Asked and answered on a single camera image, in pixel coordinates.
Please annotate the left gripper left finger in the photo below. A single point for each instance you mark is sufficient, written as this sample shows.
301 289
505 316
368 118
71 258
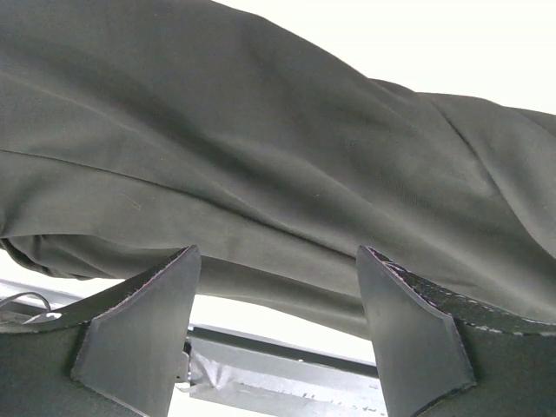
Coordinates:
116 353

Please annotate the black t shirt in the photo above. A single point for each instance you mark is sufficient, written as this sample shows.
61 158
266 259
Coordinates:
132 129

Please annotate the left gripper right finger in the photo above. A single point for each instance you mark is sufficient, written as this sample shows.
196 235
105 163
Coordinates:
440 353

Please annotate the aluminium frame rail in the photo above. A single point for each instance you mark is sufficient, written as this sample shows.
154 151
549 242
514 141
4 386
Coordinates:
25 303

